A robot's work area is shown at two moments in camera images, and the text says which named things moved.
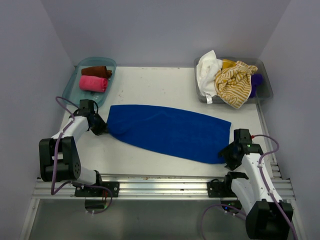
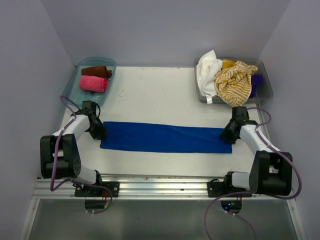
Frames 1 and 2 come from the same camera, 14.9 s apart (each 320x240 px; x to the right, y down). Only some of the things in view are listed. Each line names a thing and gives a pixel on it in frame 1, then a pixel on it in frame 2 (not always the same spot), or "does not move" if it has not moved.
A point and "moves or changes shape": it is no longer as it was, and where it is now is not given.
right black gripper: [226, 150] → [224, 134]
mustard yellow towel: [227, 63] does not move
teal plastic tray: [92, 78] does not move
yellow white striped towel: [233, 85] does not move
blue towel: [186, 133] moves or changes shape
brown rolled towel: [101, 71] does not move
